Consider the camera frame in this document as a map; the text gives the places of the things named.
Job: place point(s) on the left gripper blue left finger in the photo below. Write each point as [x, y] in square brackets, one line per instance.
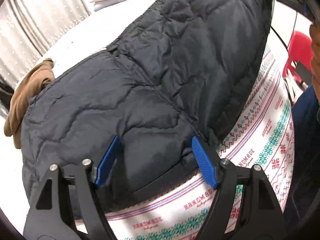
[104, 161]

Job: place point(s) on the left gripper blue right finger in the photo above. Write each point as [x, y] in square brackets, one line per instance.
[205, 165]

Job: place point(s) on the black quilted puffer jacket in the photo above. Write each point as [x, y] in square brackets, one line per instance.
[50, 125]

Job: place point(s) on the person's right hand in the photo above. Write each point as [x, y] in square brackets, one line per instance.
[315, 61]

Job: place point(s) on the patterned red green bedspread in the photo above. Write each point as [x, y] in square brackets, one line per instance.
[250, 159]

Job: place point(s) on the dark blue sleeve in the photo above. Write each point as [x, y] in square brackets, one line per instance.
[305, 178]

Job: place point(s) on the brown fur-trimmed coat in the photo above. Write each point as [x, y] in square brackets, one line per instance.
[32, 84]

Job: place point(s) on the grey bed sheet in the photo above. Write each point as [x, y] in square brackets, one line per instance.
[94, 34]

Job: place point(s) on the red plastic chair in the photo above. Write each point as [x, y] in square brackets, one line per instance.
[300, 54]

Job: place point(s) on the grey folded blanket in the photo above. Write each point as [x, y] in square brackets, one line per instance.
[105, 3]

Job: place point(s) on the grey dotted curtain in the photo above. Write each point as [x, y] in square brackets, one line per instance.
[29, 28]

